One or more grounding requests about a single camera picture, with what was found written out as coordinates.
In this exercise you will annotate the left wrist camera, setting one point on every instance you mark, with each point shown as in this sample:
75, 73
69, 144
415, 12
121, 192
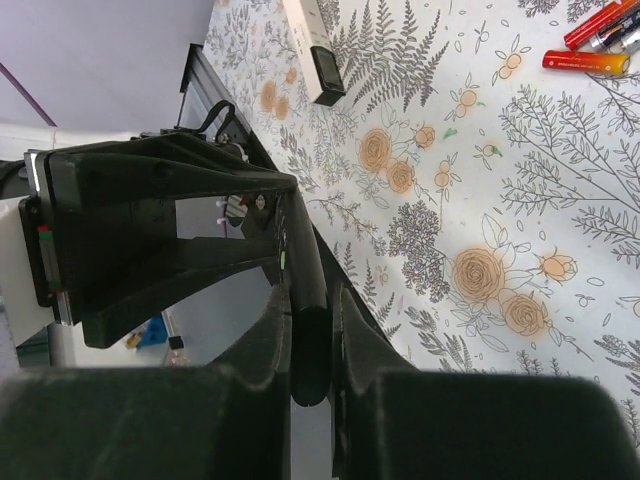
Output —
25, 316

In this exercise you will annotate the floral table mat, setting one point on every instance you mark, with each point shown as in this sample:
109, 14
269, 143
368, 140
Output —
486, 209

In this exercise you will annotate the silver white remote control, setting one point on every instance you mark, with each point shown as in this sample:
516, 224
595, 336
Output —
317, 60

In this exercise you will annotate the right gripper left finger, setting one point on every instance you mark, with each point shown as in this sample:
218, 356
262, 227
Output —
225, 420

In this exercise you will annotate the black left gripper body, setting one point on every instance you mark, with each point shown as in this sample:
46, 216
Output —
39, 241

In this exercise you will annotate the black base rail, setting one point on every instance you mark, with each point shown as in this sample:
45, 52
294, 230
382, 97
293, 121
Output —
211, 320

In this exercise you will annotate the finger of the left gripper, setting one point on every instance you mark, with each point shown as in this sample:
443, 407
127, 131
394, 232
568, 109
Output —
174, 166
122, 299

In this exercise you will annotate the plain black remote control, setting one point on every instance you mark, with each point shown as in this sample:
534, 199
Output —
303, 275

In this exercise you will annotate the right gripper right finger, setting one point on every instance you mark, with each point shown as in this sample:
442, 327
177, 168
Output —
394, 421

